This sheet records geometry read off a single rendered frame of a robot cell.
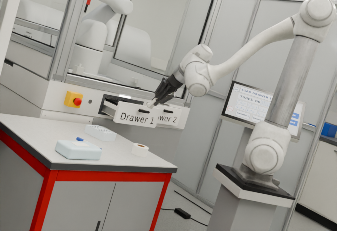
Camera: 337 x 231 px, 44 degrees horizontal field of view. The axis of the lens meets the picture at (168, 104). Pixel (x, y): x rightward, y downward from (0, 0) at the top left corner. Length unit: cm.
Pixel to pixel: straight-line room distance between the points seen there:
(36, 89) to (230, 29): 251
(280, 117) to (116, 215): 77
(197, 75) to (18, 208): 88
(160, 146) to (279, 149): 108
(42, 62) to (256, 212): 123
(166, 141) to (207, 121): 156
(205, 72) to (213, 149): 230
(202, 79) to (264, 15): 227
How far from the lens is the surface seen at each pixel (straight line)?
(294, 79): 173
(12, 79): 238
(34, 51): 222
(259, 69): 384
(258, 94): 286
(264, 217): 199
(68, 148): 149
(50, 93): 205
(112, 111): 216
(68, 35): 203
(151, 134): 251
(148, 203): 182
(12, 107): 233
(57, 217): 157
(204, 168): 408
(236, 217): 192
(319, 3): 172
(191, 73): 181
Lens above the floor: 119
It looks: 6 degrees down
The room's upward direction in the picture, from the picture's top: 17 degrees clockwise
